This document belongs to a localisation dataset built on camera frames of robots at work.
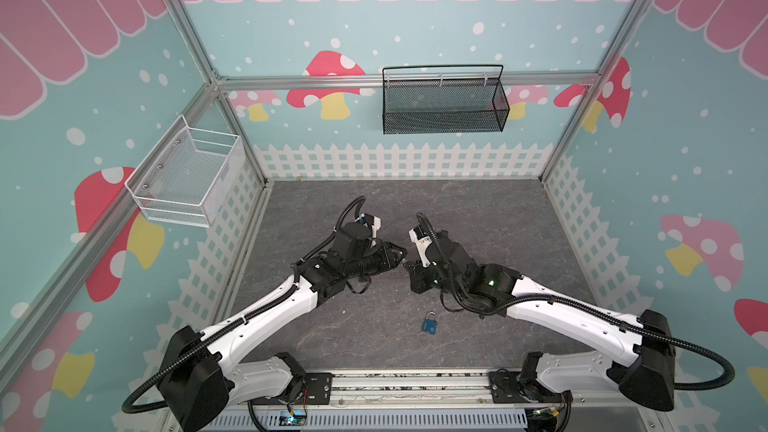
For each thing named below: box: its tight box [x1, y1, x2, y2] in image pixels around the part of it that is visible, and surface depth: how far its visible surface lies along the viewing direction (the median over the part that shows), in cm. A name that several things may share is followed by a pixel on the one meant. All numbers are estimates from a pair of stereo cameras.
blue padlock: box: [422, 311, 438, 335], surface depth 85 cm
